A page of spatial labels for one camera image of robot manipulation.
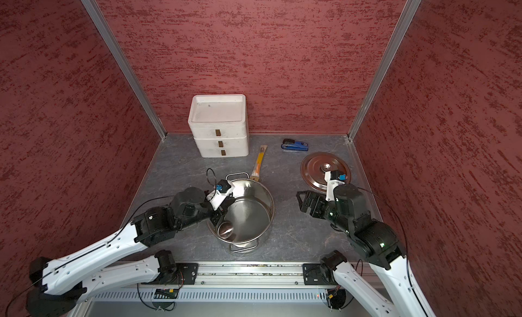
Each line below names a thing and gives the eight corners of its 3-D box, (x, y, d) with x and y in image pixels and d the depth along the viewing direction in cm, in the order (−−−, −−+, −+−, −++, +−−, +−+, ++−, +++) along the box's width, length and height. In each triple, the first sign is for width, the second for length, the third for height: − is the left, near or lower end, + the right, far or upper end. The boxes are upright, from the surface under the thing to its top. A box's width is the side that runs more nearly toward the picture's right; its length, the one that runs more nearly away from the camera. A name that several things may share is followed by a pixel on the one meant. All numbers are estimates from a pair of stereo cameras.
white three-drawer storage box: (195, 159, 112) (179, 122, 91) (203, 131, 126) (191, 93, 105) (248, 159, 112) (243, 122, 91) (250, 131, 127) (247, 94, 105)
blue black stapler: (281, 148, 118) (281, 144, 114) (282, 141, 121) (283, 137, 118) (307, 153, 115) (308, 148, 112) (308, 146, 119) (309, 141, 116)
